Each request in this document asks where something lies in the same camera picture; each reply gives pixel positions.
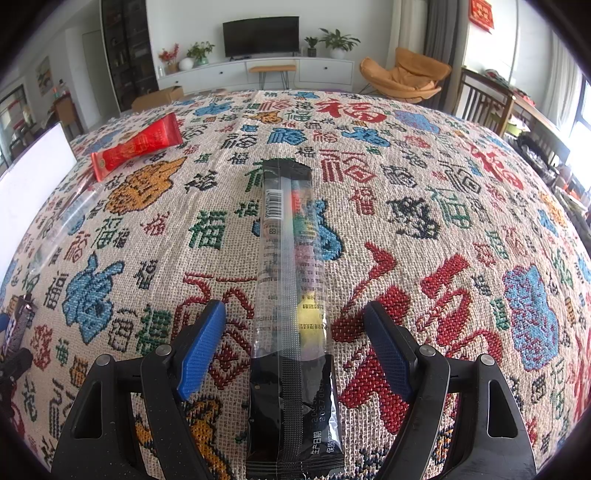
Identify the large leafy potted plant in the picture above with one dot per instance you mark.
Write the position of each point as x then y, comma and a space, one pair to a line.
339, 41

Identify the red wall hanging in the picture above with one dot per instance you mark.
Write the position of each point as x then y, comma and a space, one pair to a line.
481, 14

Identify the framed wall picture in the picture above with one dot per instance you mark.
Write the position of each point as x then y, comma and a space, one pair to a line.
44, 76

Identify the clear long snack packet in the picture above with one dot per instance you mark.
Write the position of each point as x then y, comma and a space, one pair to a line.
69, 217

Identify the wooden stool with metal legs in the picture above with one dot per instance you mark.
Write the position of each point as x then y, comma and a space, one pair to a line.
272, 68

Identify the white television cabinet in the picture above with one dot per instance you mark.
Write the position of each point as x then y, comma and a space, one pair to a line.
323, 71

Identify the red flowers in vase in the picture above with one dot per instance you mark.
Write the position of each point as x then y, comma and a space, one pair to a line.
168, 55

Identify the brown cardboard box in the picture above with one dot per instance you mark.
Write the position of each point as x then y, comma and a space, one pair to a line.
157, 99

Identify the clear packet with black ends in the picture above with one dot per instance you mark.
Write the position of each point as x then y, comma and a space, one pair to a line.
277, 258

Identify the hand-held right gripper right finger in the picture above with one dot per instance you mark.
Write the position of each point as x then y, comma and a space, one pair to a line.
388, 353

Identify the grey curtain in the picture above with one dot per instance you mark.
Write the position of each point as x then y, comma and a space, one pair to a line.
443, 37

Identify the printed blanket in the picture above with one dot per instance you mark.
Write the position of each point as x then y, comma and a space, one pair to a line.
415, 230

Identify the dark framed window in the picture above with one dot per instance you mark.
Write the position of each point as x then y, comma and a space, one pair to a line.
582, 138

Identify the black glass display cabinet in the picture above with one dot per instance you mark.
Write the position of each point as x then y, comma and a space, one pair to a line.
129, 50

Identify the cluttered wooden table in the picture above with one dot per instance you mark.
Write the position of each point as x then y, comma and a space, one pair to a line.
540, 122

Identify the glass sliding door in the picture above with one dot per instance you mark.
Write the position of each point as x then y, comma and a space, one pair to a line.
11, 124

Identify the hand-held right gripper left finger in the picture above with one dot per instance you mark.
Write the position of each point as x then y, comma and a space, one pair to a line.
203, 344

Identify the dark wooden slatted chair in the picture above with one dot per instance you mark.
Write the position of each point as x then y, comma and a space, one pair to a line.
485, 78

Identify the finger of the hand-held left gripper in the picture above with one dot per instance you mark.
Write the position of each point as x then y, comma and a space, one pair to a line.
14, 367
3, 325

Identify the white sheer curtain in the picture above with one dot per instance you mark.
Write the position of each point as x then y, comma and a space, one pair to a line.
558, 83

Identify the small potted plant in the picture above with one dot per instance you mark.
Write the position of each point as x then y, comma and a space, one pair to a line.
311, 46

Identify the round white vase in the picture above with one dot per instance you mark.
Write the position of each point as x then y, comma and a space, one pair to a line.
186, 64

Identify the white cardboard box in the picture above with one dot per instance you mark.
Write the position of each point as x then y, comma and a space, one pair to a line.
32, 194

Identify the red snack packet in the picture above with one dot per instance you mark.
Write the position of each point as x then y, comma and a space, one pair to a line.
134, 145

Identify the orange lounge chair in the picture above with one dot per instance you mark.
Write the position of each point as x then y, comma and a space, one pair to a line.
401, 74

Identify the black flat television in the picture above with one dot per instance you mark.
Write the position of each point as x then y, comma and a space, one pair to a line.
261, 37

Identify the green plant in glass vase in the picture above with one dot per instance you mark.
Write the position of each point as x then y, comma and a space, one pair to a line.
201, 51

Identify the dark brown chocolate bar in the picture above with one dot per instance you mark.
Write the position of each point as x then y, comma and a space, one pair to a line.
21, 323

